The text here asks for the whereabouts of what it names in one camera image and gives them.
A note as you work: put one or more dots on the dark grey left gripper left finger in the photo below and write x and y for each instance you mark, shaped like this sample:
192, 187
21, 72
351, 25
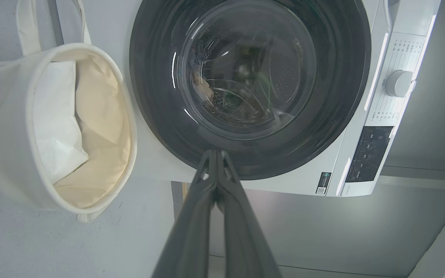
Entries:
191, 224

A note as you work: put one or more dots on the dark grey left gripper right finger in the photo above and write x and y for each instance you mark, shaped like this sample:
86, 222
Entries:
242, 239

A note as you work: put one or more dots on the black round washing machine door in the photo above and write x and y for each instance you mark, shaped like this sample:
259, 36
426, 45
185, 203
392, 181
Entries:
153, 96

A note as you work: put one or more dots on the white front-load washing machine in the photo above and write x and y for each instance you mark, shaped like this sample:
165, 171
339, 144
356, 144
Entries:
157, 162

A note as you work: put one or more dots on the black washing machine display panel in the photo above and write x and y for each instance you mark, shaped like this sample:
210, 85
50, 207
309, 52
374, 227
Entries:
369, 154

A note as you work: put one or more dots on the white cloth in basket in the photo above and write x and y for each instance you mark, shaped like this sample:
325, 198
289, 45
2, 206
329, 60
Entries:
54, 127

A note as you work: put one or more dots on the cream fabric laundry basket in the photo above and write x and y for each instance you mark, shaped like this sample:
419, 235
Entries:
2, 135

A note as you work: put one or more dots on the silver washing machine control dial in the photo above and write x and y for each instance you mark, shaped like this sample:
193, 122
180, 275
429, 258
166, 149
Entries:
398, 83

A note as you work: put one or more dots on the small QR code sticker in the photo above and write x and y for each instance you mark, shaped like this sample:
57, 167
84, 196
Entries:
323, 183

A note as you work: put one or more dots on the white detergent drawer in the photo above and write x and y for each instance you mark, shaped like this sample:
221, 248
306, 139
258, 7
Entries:
415, 15

